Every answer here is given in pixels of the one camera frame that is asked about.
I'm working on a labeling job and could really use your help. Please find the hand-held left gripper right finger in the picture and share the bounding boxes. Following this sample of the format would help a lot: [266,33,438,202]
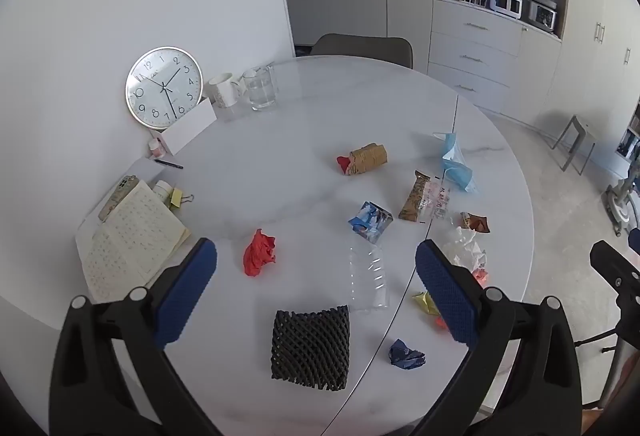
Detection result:
[415,238,583,436]

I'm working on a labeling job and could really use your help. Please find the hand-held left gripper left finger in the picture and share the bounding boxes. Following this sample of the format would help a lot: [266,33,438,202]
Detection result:
[48,237,221,436]

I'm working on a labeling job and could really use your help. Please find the yellow paper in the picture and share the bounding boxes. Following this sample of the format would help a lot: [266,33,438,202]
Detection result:
[412,291,441,316]

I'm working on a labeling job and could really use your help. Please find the blue paper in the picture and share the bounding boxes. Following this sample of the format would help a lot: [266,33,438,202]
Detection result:
[388,339,427,370]

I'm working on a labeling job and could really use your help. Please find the brown and clear wrapper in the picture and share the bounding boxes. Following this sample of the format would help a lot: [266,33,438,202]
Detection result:
[398,170,451,223]

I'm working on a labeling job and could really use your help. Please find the blue face mask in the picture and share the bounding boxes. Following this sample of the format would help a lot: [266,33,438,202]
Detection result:
[432,131,478,194]

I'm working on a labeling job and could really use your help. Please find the black foam net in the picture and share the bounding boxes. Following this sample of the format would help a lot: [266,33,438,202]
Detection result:
[271,305,351,393]

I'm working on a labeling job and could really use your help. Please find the brown and red snack wrapper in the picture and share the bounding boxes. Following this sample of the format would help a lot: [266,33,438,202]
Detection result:
[336,143,389,177]

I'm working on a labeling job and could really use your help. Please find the grey study chair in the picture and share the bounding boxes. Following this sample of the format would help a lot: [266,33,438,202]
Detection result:
[602,166,640,237]

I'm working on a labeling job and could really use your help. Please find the crumpled white plastic wrapper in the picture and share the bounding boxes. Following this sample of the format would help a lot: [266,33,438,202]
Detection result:
[442,226,487,272]

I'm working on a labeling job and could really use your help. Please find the red crumpled paper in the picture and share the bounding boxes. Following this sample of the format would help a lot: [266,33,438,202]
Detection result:
[243,229,277,277]

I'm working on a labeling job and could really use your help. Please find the open yellow notebook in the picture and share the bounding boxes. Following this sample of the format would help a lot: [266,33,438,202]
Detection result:
[75,180,192,304]

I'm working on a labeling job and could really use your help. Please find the small brown snack wrapper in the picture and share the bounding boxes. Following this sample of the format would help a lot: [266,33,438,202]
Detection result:
[460,211,491,234]

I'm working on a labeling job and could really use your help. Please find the clear plastic sheet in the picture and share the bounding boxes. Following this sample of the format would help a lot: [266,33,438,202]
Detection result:
[347,246,392,312]

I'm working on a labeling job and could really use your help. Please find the black tripod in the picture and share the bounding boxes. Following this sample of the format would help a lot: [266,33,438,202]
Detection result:
[575,306,640,409]

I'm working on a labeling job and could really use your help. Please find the blue printed wrapper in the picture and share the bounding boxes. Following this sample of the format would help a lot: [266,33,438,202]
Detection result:
[348,201,394,244]

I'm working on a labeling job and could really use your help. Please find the phone with patterned case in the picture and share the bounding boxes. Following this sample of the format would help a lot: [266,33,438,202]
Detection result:
[98,175,139,223]

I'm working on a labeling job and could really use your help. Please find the grey stool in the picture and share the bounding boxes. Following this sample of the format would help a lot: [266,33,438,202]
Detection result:
[552,115,597,175]

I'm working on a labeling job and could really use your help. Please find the orange brown chair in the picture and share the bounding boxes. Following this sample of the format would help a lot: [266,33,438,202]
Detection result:
[582,408,606,436]

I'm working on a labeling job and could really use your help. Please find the white card box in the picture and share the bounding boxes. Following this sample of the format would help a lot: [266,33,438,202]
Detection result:
[159,98,218,156]

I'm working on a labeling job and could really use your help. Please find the white mug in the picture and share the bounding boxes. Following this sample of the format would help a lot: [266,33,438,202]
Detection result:
[204,72,246,108]

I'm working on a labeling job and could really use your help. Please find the tall white wardrobe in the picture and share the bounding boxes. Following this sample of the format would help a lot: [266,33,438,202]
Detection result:
[530,0,640,137]

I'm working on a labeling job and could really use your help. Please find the clear glass pitcher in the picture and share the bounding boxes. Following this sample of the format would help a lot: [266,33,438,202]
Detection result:
[242,63,279,111]

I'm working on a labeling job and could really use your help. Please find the white drawer cabinet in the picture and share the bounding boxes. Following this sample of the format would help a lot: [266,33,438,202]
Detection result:
[427,0,563,119]

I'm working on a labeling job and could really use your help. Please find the grey dining chair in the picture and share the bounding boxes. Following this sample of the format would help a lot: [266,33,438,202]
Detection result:
[310,34,414,69]

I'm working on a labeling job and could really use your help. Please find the round white wall clock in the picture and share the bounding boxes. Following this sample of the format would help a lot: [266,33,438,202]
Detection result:
[125,46,205,131]

